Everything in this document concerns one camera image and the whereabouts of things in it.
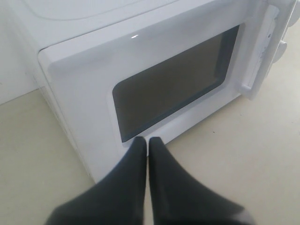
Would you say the white microwave door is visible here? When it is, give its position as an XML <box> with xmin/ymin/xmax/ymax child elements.
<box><xmin>37</xmin><ymin>0</ymin><xmax>293</xmax><ymax>184</ymax></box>

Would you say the lower white timer knob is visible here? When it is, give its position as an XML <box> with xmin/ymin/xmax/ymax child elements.
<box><xmin>272</xmin><ymin>40</ymin><xmax>287</xmax><ymax>63</ymax></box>

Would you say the white Midea microwave oven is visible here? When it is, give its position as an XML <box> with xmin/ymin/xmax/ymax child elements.
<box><xmin>9</xmin><ymin>0</ymin><xmax>300</xmax><ymax>186</ymax></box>

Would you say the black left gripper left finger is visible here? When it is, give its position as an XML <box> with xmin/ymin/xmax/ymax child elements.
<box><xmin>46</xmin><ymin>137</ymin><xmax>147</xmax><ymax>225</ymax></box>

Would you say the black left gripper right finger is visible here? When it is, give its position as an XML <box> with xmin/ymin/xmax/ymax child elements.
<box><xmin>149</xmin><ymin>137</ymin><xmax>255</xmax><ymax>225</ymax></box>

